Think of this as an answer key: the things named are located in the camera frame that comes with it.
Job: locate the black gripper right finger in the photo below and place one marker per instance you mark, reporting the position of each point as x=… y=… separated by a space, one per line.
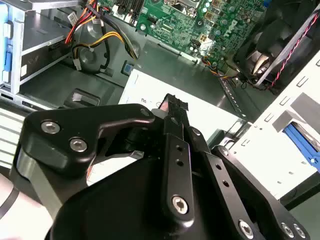
x=221 y=175

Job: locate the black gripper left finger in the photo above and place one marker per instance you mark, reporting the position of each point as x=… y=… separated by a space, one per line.
x=62 y=125

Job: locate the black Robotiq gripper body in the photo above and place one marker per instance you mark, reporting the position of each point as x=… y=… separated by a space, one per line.
x=112 y=205

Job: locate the hard disk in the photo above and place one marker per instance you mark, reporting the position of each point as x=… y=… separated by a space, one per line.
x=295 y=137

